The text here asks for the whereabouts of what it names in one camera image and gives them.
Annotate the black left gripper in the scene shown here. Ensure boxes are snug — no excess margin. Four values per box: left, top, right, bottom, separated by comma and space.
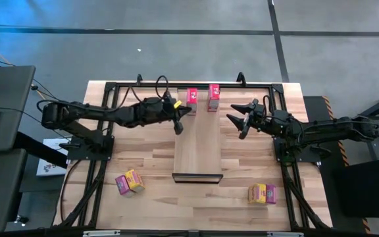
139, 92, 192, 135

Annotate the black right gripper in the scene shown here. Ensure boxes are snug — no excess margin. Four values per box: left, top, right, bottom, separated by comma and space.
226, 98, 278, 140

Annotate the red Froot Loops cereal box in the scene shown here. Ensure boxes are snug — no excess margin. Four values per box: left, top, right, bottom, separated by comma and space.
186, 88, 199, 116
207, 84, 221, 113

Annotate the yellow Corn Pops cereal box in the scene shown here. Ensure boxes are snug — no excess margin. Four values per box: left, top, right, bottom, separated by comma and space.
125, 169, 146, 193
247, 183, 268, 205

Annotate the purple Raisin Bran cereal box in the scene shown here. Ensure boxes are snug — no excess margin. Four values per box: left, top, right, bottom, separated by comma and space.
265, 184, 278, 205
114, 174, 134, 198

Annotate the black mat with hazard stripe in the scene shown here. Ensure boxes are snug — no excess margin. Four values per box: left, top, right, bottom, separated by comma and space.
303, 95, 373, 234

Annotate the white printed box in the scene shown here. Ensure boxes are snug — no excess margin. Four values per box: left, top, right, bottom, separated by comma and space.
36, 137, 72, 177

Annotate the grey desk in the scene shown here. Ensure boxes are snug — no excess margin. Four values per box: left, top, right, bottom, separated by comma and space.
0, 147, 28, 234
0, 65, 36, 154

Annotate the black metal rig frame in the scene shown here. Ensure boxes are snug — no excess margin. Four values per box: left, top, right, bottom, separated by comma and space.
53, 71, 334, 237

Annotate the silver metal bracket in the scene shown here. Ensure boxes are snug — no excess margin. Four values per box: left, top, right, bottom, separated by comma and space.
266, 231, 304, 237
82, 230, 121, 237

